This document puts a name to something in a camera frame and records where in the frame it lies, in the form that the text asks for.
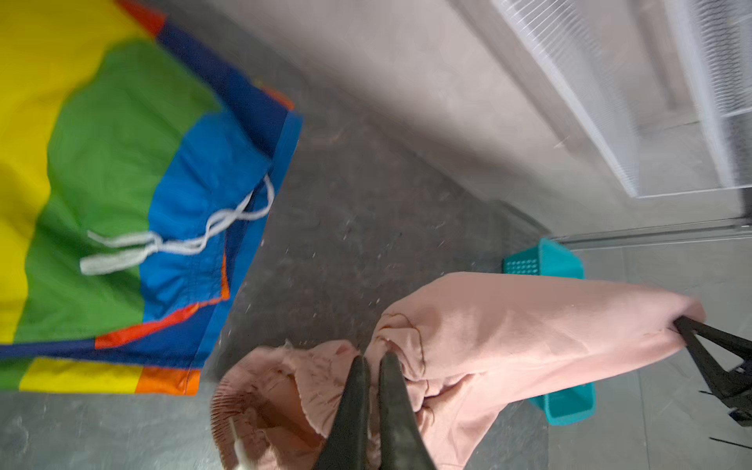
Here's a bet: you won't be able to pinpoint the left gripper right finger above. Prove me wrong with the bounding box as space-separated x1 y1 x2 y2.
378 352 437 470

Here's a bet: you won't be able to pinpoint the pink shorts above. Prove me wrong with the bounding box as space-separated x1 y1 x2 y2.
211 272 706 469

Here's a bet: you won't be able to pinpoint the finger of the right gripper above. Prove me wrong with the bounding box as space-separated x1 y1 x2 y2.
674 316 751 405

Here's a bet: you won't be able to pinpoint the teal plastic basket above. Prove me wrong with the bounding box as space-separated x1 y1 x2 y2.
501 237 597 427

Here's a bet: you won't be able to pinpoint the rainbow coloured shorts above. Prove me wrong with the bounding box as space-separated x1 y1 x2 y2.
1 1 302 396

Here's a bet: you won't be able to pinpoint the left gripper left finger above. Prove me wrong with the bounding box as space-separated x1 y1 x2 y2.
313 356 370 470

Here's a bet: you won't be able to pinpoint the aluminium frame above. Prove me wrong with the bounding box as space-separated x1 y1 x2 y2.
552 217 751 251

